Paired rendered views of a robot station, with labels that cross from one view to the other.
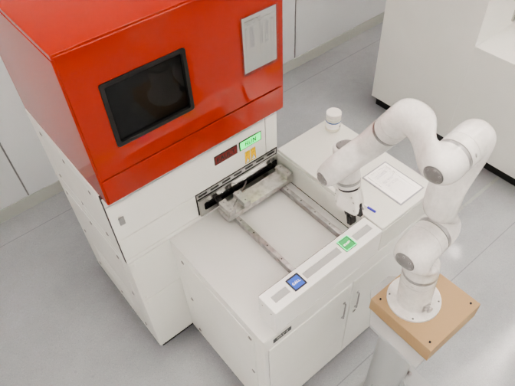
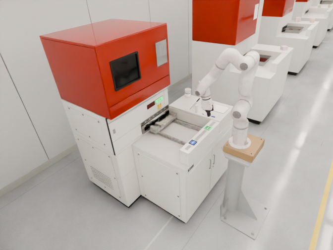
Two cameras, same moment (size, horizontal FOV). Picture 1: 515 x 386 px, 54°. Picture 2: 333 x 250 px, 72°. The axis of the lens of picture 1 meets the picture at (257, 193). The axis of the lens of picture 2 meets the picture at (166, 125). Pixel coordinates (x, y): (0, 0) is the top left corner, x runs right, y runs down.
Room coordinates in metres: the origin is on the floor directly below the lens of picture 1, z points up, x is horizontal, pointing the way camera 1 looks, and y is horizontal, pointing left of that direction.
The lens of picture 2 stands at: (-0.50, 0.44, 2.21)
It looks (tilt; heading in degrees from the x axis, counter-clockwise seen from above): 34 degrees down; 347
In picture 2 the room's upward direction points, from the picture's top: 4 degrees counter-clockwise
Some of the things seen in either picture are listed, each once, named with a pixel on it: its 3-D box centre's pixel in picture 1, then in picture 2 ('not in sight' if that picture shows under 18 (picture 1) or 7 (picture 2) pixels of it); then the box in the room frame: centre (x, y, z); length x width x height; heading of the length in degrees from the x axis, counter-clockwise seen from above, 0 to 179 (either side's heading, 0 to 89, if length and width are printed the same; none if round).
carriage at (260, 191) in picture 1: (256, 194); (163, 123); (1.50, 0.01, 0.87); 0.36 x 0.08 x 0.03; 127
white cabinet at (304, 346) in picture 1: (300, 277); (186, 160); (1.35, -0.19, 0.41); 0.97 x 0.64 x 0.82; 127
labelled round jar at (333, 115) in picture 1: (332, 119); (188, 93); (1.80, -0.37, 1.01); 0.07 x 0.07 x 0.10
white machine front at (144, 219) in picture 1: (201, 181); (142, 117); (1.45, 0.23, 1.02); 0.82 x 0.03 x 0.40; 127
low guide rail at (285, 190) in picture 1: (307, 208); (186, 125); (1.43, -0.22, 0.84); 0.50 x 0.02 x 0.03; 37
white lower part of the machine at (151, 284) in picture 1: (178, 226); (128, 152); (1.72, 0.43, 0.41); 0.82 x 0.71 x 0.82; 127
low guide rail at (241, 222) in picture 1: (260, 240); (171, 138); (1.27, 0.00, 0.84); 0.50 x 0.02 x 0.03; 37
